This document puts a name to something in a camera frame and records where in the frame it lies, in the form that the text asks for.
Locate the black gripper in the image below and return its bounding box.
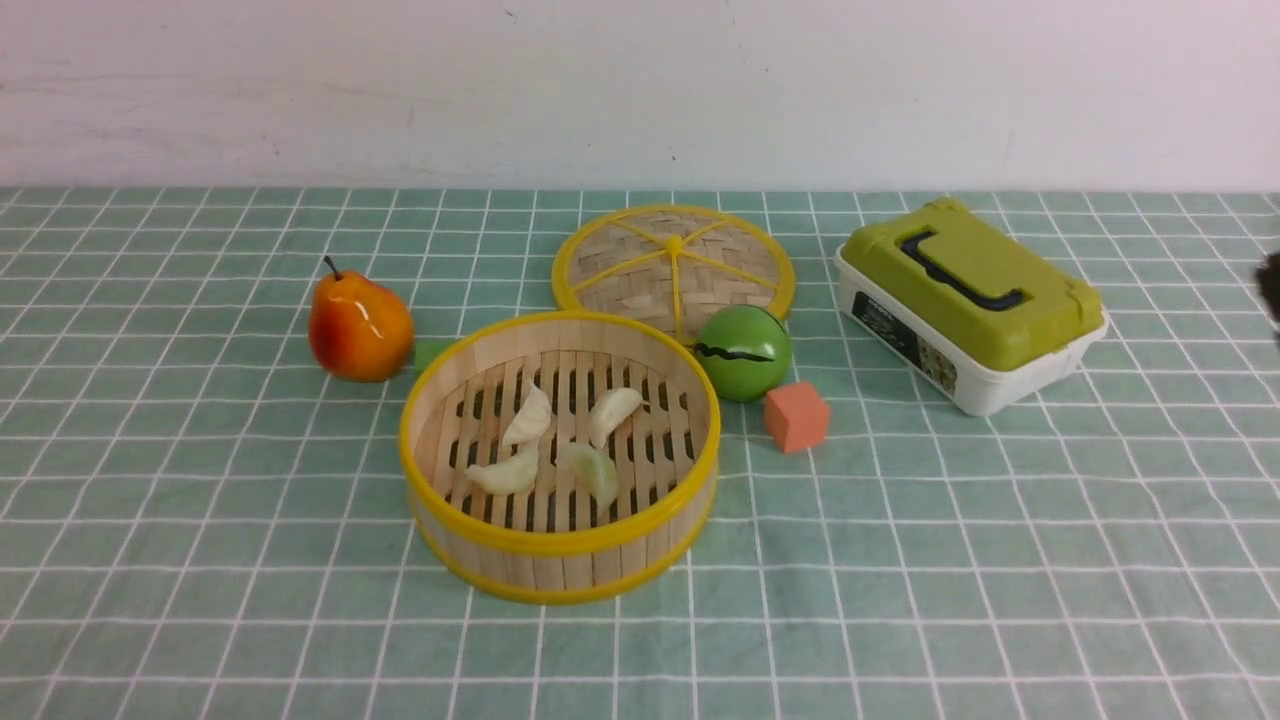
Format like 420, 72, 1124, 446
1256, 251, 1280, 325

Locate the white dumpling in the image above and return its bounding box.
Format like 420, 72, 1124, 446
588, 387, 644, 450
500, 384, 553, 446

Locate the pale green dumpling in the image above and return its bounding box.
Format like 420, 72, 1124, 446
557, 441, 620, 510
465, 441, 540, 496

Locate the woven bamboo steamer lid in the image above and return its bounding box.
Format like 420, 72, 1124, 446
550, 204, 797, 345

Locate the bamboo steamer tray yellow rim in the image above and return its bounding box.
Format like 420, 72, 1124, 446
398, 313, 721, 603

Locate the green lidded white storage box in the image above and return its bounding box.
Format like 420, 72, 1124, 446
833, 199, 1108, 416

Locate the orange foam cube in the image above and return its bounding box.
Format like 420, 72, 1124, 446
763, 380, 831, 454

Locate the green toy ball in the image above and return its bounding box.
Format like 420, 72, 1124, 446
690, 304, 794, 404

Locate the orange red toy pear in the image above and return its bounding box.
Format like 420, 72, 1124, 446
307, 255, 415, 383

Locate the green checkered tablecloth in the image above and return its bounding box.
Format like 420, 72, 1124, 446
1, 187, 1279, 719

